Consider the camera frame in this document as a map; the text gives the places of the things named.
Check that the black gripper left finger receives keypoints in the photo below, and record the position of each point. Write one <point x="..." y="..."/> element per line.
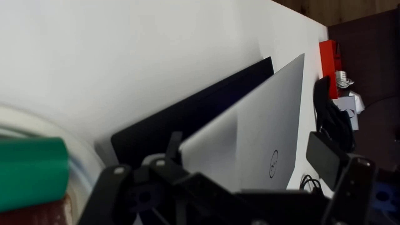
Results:
<point x="125" y="195"/>

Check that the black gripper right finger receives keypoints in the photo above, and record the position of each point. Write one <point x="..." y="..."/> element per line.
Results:
<point x="329" y="160"/>

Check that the white plate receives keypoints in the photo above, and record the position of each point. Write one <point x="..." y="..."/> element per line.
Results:
<point x="85" y="166"/>

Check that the white adapter pile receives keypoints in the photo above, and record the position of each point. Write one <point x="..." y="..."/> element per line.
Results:
<point x="351" y="104"/>

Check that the red flat box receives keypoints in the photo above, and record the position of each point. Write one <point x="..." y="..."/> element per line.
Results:
<point x="329" y="62"/>

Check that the large green toy cylinder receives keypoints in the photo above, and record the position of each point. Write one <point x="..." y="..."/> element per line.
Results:
<point x="29" y="170"/>

